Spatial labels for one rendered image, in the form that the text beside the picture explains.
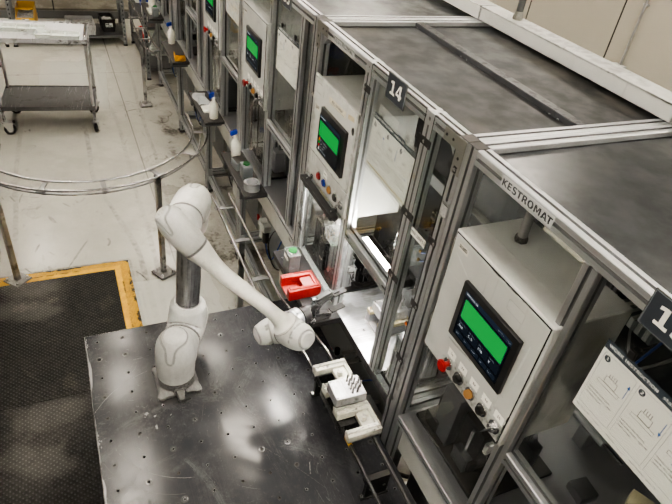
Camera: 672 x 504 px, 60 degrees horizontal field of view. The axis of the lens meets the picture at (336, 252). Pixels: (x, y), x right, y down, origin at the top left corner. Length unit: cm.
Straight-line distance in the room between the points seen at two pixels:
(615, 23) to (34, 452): 550
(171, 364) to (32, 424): 120
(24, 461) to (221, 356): 115
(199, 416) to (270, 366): 39
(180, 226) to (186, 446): 87
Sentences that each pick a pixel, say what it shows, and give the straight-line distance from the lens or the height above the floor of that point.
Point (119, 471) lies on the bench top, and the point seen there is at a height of 68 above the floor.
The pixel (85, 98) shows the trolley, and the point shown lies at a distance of 616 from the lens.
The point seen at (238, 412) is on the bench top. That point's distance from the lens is 251.
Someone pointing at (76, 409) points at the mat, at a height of 1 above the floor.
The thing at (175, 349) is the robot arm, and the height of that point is 93.
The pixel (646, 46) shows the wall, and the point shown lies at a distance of 584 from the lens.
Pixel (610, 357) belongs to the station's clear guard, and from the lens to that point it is 139.
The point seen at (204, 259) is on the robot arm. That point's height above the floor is 137.
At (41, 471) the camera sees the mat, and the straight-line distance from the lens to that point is 329.
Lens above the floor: 268
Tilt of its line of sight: 37 degrees down
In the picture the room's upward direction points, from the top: 9 degrees clockwise
